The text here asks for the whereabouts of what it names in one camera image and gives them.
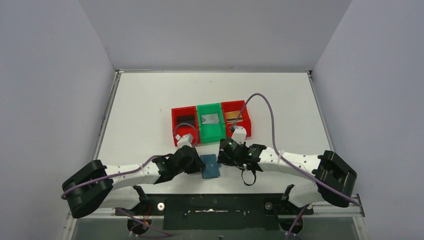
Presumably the gold credit card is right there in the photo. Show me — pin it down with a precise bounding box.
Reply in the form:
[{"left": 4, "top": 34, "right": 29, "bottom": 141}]
[{"left": 224, "top": 111, "right": 243, "bottom": 125}]

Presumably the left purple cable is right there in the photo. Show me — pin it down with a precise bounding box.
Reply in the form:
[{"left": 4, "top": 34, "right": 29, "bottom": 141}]
[{"left": 60, "top": 122, "right": 200, "bottom": 239}]

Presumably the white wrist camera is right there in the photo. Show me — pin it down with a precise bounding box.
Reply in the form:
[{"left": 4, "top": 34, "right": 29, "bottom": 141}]
[
  {"left": 231, "top": 125, "right": 247, "bottom": 144},
  {"left": 174, "top": 133, "right": 194, "bottom": 148}
]

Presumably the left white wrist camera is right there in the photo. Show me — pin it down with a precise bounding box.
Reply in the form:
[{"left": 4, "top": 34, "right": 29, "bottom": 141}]
[{"left": 174, "top": 133, "right": 194, "bottom": 148}]

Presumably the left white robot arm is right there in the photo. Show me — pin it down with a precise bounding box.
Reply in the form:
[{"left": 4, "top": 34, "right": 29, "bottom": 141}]
[{"left": 61, "top": 145, "right": 206, "bottom": 219}]

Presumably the teal card holder wallet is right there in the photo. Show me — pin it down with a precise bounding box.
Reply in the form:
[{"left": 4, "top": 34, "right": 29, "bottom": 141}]
[{"left": 200, "top": 154, "right": 221, "bottom": 180}]

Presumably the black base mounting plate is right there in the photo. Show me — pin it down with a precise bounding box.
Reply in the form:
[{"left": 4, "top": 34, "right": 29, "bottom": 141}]
[{"left": 128, "top": 193, "right": 301, "bottom": 231}]

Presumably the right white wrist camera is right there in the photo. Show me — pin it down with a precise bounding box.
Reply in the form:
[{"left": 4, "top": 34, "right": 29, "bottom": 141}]
[{"left": 231, "top": 125, "right": 247, "bottom": 144}]

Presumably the red plastic bin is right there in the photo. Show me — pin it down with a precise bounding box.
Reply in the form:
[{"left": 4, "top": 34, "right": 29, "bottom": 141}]
[
  {"left": 220, "top": 100, "right": 252, "bottom": 138},
  {"left": 171, "top": 105, "right": 201, "bottom": 146}
]

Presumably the green plastic bin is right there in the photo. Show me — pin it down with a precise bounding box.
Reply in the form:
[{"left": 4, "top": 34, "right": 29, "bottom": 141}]
[{"left": 196, "top": 103, "right": 227, "bottom": 144}]

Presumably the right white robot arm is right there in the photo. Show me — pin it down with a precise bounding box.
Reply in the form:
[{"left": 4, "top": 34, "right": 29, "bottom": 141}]
[{"left": 217, "top": 137, "right": 359, "bottom": 208}]

